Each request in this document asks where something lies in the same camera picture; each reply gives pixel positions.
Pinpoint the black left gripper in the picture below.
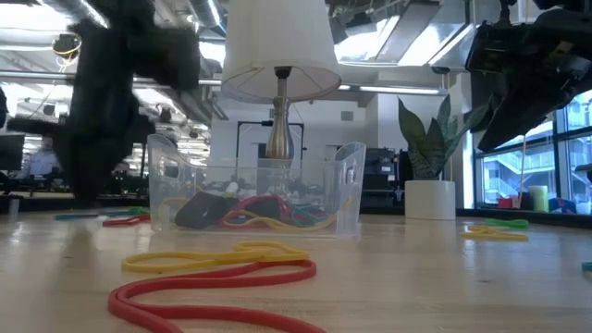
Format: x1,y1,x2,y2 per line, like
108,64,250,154
6,92,156,204

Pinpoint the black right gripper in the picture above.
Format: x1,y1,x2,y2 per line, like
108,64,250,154
478,8,592,154

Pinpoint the long red rubber band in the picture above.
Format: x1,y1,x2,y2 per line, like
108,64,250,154
106,258,328,333

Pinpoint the clear plastic bin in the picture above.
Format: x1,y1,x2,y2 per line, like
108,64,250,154
146,133,367,238

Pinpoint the person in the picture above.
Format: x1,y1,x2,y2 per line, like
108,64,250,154
26,133,62,180

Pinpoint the yellow-green cylinder container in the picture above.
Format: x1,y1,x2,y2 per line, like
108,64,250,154
528,184,549,214

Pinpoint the black monitor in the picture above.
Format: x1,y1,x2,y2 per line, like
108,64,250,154
0,133,26,173

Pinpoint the blue and red package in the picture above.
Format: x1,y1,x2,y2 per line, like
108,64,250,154
548,197,578,215

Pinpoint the snake plant in white pot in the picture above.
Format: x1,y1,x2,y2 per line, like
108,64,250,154
397,94,489,222

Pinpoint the ceiling strip light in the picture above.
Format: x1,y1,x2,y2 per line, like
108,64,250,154
337,84,441,97

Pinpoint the black machine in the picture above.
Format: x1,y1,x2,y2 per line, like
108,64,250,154
364,147,413,209

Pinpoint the silver lamp with white shade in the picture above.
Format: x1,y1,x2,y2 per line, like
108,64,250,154
220,0,343,186

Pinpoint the yellow hanging cord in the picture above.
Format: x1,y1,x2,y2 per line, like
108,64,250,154
520,133,529,209

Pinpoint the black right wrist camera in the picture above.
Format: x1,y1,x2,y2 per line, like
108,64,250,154
465,20,526,74

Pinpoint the silver rectangular ceiling duct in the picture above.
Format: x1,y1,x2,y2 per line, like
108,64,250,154
332,0,477,70

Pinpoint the black frame stand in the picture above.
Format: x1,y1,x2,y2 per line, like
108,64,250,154
235,120,306,161

